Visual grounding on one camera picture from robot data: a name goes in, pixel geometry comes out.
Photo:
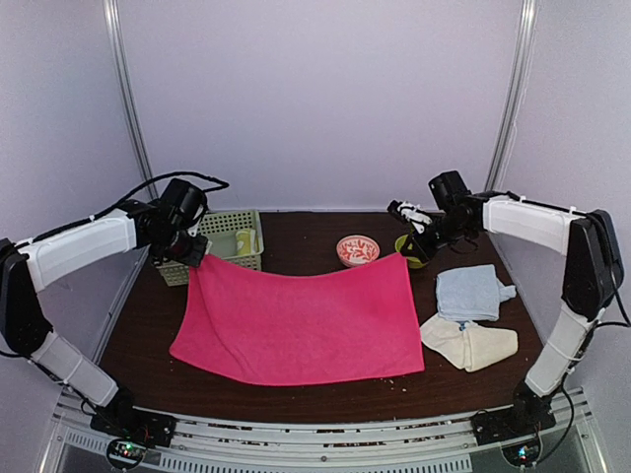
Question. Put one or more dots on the lime green bowl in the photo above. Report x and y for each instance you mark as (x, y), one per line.
(406, 249)

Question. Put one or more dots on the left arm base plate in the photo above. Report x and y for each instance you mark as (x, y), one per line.
(133, 438)

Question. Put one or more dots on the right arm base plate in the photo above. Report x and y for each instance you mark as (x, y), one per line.
(512, 426)

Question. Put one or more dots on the cream white towel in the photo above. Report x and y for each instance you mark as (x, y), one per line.
(467, 345)

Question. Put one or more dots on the green lemon pattern towel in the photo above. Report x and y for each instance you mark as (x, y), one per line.
(246, 242)

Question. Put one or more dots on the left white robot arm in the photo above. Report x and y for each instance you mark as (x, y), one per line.
(30, 266)

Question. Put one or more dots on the aluminium frame post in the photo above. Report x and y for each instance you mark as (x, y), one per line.
(114, 31)
(515, 95)

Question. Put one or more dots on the pink towel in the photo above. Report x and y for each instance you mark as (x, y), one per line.
(268, 329)

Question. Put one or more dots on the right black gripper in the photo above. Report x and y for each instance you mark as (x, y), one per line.
(423, 248)

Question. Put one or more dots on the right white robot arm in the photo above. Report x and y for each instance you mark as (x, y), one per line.
(593, 272)

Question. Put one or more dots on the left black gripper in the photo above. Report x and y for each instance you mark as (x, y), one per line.
(196, 252)

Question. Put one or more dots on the light blue towel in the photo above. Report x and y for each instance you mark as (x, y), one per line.
(471, 293)

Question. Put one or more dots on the red white patterned bowl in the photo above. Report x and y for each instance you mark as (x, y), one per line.
(357, 250)

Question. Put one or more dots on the right aluminium frame post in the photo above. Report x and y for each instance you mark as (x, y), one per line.
(515, 95)

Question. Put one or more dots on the left aluminium frame post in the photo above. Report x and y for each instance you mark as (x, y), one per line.
(114, 31)

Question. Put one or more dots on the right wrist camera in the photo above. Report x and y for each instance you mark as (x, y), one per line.
(411, 214)

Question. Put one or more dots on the green perforated plastic basket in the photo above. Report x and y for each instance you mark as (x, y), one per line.
(220, 229)

